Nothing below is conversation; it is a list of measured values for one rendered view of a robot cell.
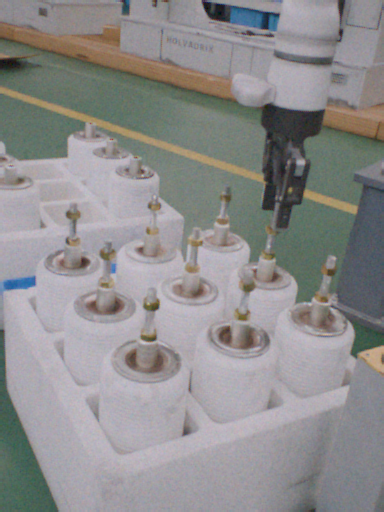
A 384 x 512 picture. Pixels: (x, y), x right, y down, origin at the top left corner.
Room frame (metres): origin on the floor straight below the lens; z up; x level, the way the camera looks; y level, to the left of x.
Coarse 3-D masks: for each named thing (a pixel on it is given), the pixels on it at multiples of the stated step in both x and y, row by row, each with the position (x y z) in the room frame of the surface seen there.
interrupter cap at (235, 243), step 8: (200, 232) 0.88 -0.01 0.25; (208, 232) 0.89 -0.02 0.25; (208, 240) 0.86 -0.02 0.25; (232, 240) 0.87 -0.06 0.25; (240, 240) 0.87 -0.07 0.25; (208, 248) 0.83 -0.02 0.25; (216, 248) 0.83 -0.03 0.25; (224, 248) 0.84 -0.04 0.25; (232, 248) 0.84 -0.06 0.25; (240, 248) 0.84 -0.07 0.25
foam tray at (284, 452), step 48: (48, 336) 0.66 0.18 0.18; (48, 384) 0.58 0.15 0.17; (96, 384) 0.58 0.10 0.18; (48, 432) 0.58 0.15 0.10; (96, 432) 0.50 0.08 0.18; (192, 432) 0.54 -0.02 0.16; (240, 432) 0.53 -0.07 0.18; (288, 432) 0.55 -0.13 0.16; (48, 480) 0.58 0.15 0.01; (96, 480) 0.45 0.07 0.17; (144, 480) 0.46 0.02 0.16; (192, 480) 0.49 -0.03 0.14; (240, 480) 0.52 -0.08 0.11; (288, 480) 0.56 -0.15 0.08
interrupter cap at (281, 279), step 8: (248, 264) 0.79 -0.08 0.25; (256, 264) 0.80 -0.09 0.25; (240, 272) 0.76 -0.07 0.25; (256, 272) 0.78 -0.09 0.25; (280, 272) 0.78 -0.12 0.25; (288, 272) 0.78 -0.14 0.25; (256, 280) 0.75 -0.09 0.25; (264, 280) 0.75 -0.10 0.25; (272, 280) 0.76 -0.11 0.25; (280, 280) 0.76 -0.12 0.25; (288, 280) 0.76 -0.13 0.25; (264, 288) 0.73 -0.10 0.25; (272, 288) 0.73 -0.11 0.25; (280, 288) 0.73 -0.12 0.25
